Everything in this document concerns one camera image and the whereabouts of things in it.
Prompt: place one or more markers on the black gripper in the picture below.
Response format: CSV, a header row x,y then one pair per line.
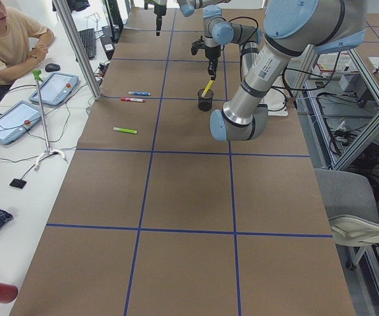
x,y
212,52
158,8

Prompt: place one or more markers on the yellow highlighter pen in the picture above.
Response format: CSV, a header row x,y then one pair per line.
x,y
207,88

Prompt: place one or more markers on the blue marker pen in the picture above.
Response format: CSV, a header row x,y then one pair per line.
x,y
139,93

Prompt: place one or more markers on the red capped white marker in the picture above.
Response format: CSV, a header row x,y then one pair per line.
x,y
132,99

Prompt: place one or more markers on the green highlighter pen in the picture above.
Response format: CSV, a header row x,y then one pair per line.
x,y
125,130

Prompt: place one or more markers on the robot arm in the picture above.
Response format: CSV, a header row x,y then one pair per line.
x,y
187,8
290,26

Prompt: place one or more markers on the black mesh pen cup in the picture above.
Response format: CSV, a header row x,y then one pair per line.
x,y
205,101

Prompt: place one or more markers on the black keyboard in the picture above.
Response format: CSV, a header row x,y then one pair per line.
x,y
88,39

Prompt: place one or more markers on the black computer mouse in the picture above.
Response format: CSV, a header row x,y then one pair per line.
x,y
52,67

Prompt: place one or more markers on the far blue teach pendant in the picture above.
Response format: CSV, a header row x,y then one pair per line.
x,y
56,87

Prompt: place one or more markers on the blue teach pendant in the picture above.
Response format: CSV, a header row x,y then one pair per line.
x,y
56,87
17,120

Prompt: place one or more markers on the silver reacher grabber tool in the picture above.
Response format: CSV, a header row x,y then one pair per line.
x,y
49,151

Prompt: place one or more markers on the person in beige shirt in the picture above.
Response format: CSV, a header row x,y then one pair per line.
x,y
24,44

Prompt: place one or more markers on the near blue teach pendant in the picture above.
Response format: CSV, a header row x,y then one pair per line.
x,y
17,120

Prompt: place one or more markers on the grey office chair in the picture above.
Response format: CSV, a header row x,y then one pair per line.
x,y
351,209

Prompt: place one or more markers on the small black square pad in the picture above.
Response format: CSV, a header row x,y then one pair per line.
x,y
18,183

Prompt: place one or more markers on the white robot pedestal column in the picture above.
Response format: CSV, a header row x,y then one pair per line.
x,y
276,99

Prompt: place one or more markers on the aluminium frame post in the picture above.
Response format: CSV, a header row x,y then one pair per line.
x,y
71,31

